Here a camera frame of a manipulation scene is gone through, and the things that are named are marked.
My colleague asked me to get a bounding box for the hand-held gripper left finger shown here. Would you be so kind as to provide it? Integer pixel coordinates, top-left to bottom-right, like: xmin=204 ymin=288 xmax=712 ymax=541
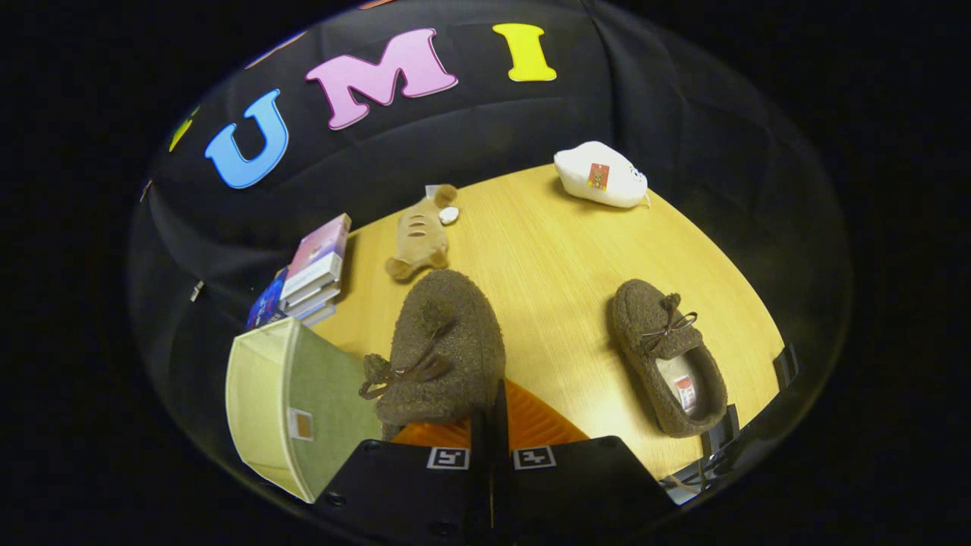
xmin=315 ymin=391 xmax=492 ymax=546

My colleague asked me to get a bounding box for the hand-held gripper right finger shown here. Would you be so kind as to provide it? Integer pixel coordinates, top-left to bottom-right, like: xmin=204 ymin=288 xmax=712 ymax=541
xmin=493 ymin=379 xmax=676 ymax=546

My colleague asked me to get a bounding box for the green fabric storage box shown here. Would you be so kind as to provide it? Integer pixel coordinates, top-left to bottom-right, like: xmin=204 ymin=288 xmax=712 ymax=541
xmin=225 ymin=317 xmax=385 ymax=504

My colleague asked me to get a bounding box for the brown fuzzy slipper shoe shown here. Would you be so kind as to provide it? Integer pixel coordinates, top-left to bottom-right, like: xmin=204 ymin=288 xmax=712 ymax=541
xmin=359 ymin=269 xmax=507 ymax=442
xmin=611 ymin=279 xmax=729 ymax=438

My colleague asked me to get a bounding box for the white book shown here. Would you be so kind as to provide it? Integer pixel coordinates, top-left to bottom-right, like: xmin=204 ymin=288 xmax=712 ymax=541
xmin=279 ymin=282 xmax=340 ymax=313
xmin=297 ymin=302 xmax=338 ymax=328

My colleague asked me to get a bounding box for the blue book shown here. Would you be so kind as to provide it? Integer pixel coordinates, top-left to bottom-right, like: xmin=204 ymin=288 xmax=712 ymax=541
xmin=247 ymin=267 xmax=290 ymax=329

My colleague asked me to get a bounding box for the tan plush fish toy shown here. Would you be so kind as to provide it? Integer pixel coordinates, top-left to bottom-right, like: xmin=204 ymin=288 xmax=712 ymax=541
xmin=385 ymin=184 xmax=460 ymax=282

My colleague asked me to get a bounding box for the pink cover book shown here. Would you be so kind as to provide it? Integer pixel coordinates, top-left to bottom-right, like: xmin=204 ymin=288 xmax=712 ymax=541
xmin=282 ymin=214 xmax=352 ymax=301

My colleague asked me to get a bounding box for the white plush toy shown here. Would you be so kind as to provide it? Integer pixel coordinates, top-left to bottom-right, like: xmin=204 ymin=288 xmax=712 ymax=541
xmin=554 ymin=141 xmax=651 ymax=209

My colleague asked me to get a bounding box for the black backdrop cloth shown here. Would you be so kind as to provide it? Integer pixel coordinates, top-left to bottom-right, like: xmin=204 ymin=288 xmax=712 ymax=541
xmin=127 ymin=0 xmax=854 ymax=486

